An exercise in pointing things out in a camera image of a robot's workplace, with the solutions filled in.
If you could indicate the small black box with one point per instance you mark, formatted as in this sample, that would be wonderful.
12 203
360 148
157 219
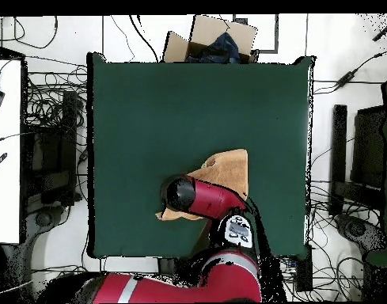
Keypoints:
304 272

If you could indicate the dark blue garment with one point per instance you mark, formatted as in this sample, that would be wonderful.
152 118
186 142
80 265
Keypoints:
223 47

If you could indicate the tan terry towel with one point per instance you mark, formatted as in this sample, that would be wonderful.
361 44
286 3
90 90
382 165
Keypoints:
228 171

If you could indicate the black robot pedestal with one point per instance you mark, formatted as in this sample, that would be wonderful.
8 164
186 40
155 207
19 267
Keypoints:
166 266

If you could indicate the black rod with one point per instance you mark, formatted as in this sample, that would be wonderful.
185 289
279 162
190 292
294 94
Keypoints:
384 31

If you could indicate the open cardboard box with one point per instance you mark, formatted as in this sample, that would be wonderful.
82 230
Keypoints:
212 28

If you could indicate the black floor equipment lump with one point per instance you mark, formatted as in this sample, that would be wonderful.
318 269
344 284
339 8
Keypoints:
357 229
44 218

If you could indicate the white desk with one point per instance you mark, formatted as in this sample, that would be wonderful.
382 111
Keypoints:
6 190

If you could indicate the dark green table cloth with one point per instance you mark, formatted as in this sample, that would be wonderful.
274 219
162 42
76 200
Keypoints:
180 110

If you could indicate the black power adapter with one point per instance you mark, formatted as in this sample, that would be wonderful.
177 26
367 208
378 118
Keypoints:
345 79

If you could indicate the black metal stand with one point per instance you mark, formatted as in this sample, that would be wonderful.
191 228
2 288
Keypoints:
68 142
338 142

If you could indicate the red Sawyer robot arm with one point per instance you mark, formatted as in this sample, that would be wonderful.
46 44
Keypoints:
212 199

